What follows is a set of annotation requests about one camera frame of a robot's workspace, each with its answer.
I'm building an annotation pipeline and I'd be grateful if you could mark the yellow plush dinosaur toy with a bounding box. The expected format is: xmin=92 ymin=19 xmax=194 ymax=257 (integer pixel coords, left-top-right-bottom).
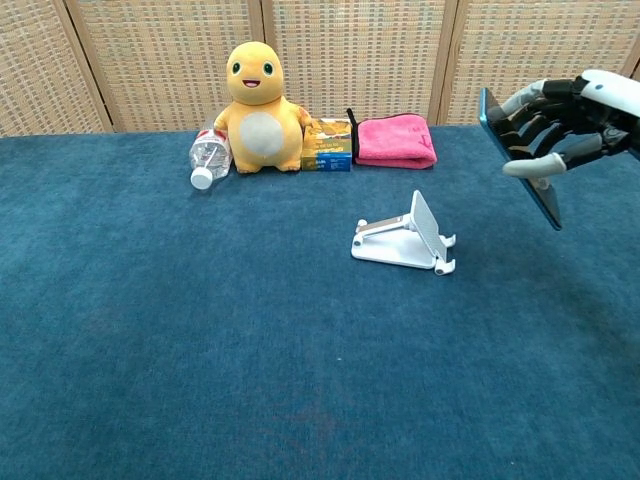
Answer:
xmin=213 ymin=41 xmax=318 ymax=175

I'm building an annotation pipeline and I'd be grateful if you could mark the blue table cloth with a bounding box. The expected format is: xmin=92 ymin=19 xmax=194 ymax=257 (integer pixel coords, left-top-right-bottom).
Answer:
xmin=0 ymin=119 xmax=640 ymax=480

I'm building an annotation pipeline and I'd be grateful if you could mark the pink folded towel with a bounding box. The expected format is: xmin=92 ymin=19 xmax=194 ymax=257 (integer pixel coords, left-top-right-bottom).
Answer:
xmin=346 ymin=107 xmax=439 ymax=171

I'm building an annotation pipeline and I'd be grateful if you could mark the woven rattan screen panel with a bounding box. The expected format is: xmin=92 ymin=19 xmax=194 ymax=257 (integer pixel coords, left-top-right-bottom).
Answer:
xmin=0 ymin=0 xmax=112 ymax=139
xmin=434 ymin=0 xmax=640 ymax=127
xmin=259 ymin=0 xmax=454 ymax=127
xmin=63 ymin=0 xmax=267 ymax=134

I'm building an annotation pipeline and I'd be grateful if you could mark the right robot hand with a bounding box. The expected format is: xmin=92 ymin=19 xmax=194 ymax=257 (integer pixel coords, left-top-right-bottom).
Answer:
xmin=492 ymin=69 xmax=640 ymax=178

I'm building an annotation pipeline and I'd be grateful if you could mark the yellow and blue cardboard box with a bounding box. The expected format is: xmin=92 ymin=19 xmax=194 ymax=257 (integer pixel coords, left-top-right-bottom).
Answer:
xmin=300 ymin=117 xmax=353 ymax=173

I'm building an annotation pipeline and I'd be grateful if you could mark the blue smartphone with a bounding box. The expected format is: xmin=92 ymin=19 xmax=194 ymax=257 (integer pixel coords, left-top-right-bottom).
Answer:
xmin=478 ymin=87 xmax=564 ymax=232

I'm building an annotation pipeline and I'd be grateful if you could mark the white folding phone stand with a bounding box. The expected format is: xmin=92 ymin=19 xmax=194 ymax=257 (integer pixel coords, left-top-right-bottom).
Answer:
xmin=349 ymin=189 xmax=458 ymax=277

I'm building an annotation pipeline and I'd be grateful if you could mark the clear bottle with white cap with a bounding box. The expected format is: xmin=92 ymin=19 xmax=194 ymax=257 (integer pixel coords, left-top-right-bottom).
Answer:
xmin=189 ymin=119 xmax=234 ymax=191

